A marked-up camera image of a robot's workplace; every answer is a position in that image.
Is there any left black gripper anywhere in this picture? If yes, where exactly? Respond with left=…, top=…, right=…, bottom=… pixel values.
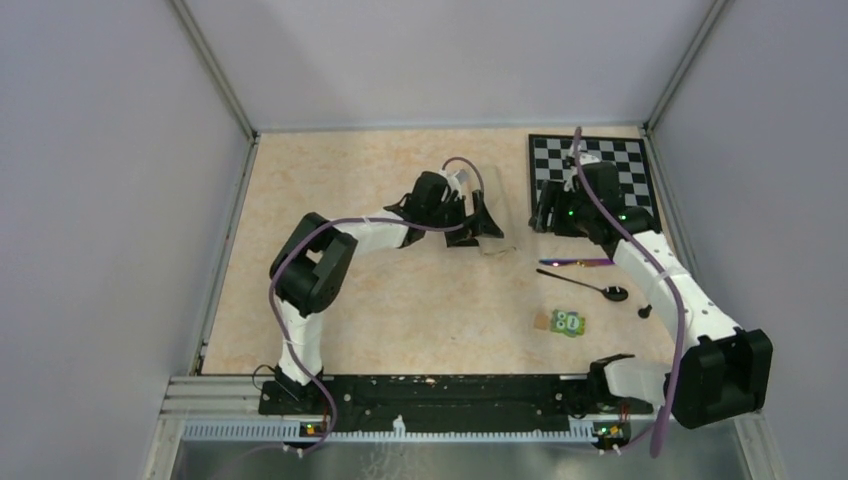
left=425, top=190, right=503, bottom=247

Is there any beige cloth napkin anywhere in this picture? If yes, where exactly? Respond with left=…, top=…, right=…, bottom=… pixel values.
left=478, top=164, right=518, bottom=258

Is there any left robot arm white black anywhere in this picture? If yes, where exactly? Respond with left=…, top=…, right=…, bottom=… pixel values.
left=269, top=169, right=505, bottom=414

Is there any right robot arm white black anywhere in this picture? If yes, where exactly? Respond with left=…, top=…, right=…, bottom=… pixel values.
left=530, top=155, right=774, bottom=429

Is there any iridescent purple utensil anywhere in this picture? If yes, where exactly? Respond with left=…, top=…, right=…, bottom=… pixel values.
left=538, top=258, right=614, bottom=268

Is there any black white checkerboard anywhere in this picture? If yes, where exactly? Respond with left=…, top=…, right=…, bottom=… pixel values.
left=527, top=134, right=664, bottom=230

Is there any small cork piece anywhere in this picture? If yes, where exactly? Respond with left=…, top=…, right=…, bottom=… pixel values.
left=533, top=314, right=550, bottom=331

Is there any black utensil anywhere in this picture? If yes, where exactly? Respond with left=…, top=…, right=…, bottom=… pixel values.
left=536, top=268, right=629, bottom=303

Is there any small black screw knob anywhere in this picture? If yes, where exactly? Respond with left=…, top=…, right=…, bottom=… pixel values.
left=637, top=305, right=653, bottom=319

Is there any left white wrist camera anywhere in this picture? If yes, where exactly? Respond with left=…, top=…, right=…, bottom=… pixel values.
left=446, top=169, right=474, bottom=195

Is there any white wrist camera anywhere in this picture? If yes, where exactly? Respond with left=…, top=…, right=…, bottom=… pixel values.
left=563, top=152, right=602, bottom=191
left=446, top=169, right=474, bottom=195

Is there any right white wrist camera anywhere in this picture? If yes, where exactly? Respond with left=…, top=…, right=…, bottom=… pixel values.
left=563, top=152, right=602, bottom=191

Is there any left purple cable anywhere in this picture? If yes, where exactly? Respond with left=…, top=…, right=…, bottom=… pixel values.
left=267, top=156, right=486, bottom=458

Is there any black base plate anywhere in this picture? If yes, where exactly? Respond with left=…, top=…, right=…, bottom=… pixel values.
left=258, top=374, right=654, bottom=434

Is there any aluminium frame rail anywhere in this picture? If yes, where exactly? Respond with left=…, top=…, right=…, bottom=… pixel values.
left=157, top=374, right=763, bottom=445

